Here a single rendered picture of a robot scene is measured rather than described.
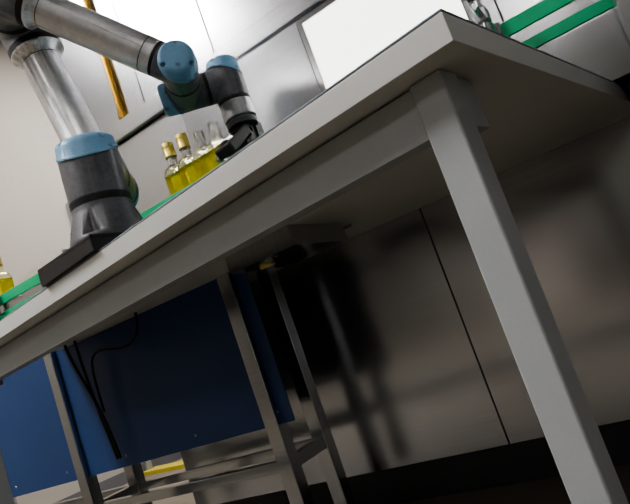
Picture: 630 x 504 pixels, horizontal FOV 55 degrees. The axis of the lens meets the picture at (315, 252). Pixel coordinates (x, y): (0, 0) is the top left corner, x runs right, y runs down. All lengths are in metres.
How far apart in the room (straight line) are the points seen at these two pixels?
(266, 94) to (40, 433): 1.27
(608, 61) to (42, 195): 4.08
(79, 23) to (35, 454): 1.39
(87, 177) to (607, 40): 0.99
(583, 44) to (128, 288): 0.94
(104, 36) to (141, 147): 0.83
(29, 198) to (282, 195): 4.00
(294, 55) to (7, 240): 3.15
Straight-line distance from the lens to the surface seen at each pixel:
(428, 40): 0.63
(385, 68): 0.65
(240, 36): 1.87
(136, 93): 2.16
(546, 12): 1.34
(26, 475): 2.29
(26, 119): 5.03
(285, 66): 1.75
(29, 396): 2.18
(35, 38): 1.49
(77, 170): 1.21
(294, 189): 0.78
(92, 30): 1.34
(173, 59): 1.27
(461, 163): 0.65
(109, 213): 1.17
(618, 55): 1.28
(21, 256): 4.53
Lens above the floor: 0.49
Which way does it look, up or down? 8 degrees up
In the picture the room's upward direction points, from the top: 19 degrees counter-clockwise
